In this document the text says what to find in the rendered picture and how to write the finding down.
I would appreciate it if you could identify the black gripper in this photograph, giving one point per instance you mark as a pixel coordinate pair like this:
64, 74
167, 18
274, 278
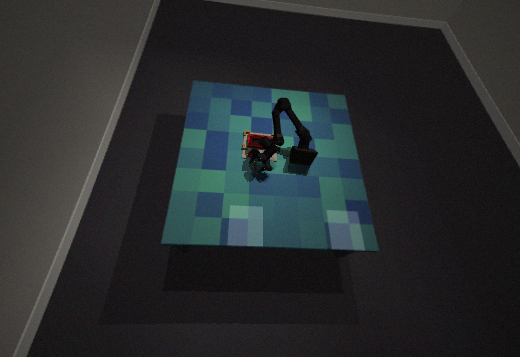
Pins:
267, 167

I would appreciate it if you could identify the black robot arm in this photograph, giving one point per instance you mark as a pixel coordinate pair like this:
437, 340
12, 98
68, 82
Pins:
302, 132

